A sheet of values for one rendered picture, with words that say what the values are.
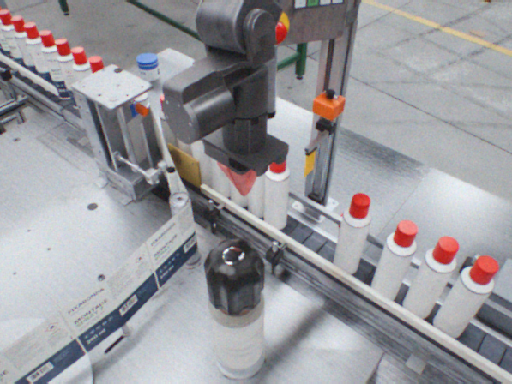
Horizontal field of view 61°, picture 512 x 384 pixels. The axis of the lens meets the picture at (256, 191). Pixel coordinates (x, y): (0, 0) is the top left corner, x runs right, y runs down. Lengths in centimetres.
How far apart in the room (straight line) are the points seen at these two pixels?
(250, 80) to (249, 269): 23
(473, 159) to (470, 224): 159
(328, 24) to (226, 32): 33
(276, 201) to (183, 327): 31
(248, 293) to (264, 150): 19
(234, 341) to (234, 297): 13
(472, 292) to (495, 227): 43
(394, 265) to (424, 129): 210
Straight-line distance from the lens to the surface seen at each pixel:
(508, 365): 94
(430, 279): 81
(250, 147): 55
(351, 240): 84
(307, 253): 91
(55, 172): 131
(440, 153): 272
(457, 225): 117
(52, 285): 99
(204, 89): 48
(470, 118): 307
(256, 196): 95
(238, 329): 66
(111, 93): 96
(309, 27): 77
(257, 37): 47
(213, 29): 50
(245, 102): 51
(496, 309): 89
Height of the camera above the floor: 165
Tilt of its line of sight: 46 degrees down
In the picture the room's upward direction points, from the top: straight up
